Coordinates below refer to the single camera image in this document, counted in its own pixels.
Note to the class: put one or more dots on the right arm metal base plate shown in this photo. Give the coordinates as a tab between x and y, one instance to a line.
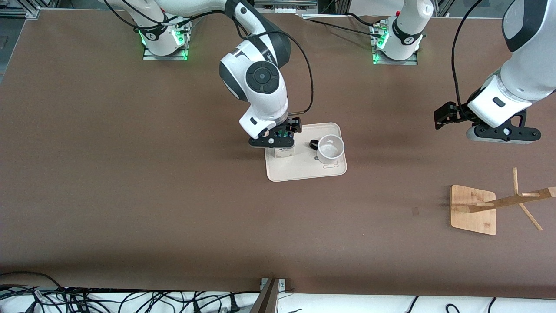
165	57

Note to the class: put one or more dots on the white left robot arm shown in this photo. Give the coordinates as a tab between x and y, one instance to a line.
521	82

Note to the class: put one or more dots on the aluminium camera post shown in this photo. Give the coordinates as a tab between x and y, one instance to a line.
267	300

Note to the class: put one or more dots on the aluminium frame rail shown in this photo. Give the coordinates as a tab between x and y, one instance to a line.
19	11

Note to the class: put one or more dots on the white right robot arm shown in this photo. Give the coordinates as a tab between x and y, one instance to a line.
260	95

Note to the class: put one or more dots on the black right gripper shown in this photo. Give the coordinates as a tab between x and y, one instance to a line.
292	126

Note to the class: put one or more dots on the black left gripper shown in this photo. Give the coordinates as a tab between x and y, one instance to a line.
461	110

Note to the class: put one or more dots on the cream rabbit print tray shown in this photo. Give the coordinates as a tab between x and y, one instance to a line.
304	169

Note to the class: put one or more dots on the wooden cup rack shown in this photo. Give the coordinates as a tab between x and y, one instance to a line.
473	213

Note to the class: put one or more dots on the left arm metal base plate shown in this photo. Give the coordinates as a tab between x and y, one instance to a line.
395	62

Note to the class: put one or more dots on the blue white milk carton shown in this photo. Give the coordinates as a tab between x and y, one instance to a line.
284	152

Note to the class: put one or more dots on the grey socket strip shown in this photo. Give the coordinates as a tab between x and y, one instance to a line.
289	4

